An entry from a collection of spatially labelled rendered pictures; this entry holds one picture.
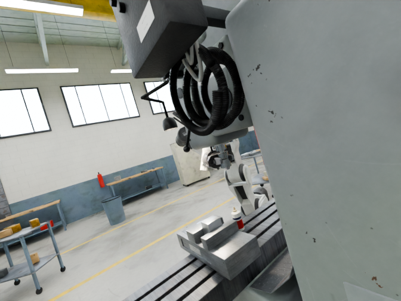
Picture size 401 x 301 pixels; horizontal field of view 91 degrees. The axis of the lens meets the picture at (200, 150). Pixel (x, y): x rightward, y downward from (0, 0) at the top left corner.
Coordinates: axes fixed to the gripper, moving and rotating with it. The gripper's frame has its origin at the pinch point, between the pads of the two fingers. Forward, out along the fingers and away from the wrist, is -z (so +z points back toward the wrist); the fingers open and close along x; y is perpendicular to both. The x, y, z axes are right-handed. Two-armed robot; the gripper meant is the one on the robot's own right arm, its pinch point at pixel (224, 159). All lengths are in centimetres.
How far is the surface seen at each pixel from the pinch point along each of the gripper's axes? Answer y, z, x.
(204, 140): -10.1, -6.5, -8.3
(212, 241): 24.1, -12.3, -17.8
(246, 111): -14.5, -30.1, -2.3
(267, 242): 33.9, -11.5, 2.7
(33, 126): -209, 676, -327
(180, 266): 33.4, -1.8, -30.1
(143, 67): -28, -36, -26
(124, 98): -269, 772, -33
